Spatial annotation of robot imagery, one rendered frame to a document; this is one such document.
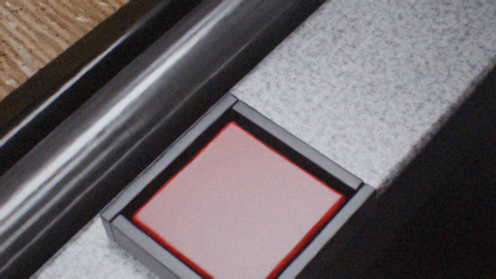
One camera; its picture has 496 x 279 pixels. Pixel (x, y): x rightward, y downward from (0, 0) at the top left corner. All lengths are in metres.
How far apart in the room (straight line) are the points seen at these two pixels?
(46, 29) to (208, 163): 0.10
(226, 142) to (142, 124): 0.05
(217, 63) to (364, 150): 0.08
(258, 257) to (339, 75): 0.10
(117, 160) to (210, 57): 0.06
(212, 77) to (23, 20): 0.09
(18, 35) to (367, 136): 0.16
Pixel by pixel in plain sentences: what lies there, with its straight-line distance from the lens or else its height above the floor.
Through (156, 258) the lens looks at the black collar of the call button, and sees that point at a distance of 0.36.
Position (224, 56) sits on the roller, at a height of 0.91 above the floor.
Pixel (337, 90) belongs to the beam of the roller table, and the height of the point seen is 0.91.
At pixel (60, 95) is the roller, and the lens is 0.45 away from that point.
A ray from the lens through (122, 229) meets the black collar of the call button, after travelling 0.37.
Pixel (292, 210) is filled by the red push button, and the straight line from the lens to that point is 0.37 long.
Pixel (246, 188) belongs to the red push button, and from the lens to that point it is 0.38.
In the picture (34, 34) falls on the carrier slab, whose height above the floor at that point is 0.94.
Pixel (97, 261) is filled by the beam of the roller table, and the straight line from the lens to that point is 0.39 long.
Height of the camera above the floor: 1.25
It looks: 54 degrees down
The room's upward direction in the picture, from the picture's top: 5 degrees counter-clockwise
